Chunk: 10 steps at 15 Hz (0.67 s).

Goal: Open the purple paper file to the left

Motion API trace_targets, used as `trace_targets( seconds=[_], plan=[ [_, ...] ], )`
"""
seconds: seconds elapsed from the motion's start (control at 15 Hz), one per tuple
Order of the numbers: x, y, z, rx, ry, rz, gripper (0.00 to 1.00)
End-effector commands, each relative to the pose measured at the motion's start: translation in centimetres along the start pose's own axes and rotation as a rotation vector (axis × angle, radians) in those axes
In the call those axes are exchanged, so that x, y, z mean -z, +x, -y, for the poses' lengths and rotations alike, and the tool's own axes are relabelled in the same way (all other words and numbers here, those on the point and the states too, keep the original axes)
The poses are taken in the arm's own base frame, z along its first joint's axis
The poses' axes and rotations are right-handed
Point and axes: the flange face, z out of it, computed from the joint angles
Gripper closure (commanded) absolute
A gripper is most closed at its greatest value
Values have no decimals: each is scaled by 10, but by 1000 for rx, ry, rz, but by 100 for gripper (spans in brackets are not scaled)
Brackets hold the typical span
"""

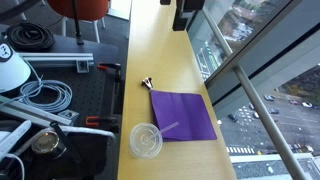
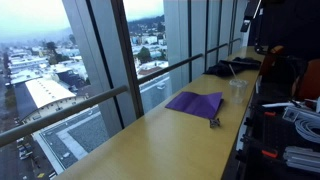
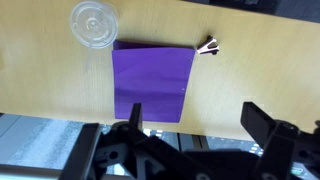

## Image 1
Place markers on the small black block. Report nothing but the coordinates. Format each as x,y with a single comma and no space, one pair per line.
165,1

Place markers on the orange chair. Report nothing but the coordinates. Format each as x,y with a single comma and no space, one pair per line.
86,8

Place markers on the purple cloth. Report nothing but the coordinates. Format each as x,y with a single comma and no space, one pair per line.
183,113

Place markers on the aluminium extrusion rail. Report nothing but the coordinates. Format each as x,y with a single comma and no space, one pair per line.
50,59
33,113

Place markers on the small metal binder clip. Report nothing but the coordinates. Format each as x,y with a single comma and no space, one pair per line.
147,82

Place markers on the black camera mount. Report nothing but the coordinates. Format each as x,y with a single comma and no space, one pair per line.
181,20

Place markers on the black box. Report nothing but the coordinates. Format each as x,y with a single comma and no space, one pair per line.
90,156

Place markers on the clear plastic straw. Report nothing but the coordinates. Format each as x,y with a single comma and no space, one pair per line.
168,128

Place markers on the orange black bar clamp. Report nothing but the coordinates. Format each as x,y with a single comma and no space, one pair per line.
100,120
111,66

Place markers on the grey metal handrail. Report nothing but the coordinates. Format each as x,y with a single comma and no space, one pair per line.
256,103

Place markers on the black stand pole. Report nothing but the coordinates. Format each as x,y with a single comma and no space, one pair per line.
77,26

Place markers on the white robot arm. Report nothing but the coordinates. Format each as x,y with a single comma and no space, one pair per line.
11,71

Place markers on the black cylinder with silver cap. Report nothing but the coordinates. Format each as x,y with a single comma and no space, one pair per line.
46,141

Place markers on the clear plastic cup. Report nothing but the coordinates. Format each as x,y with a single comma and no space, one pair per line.
141,144

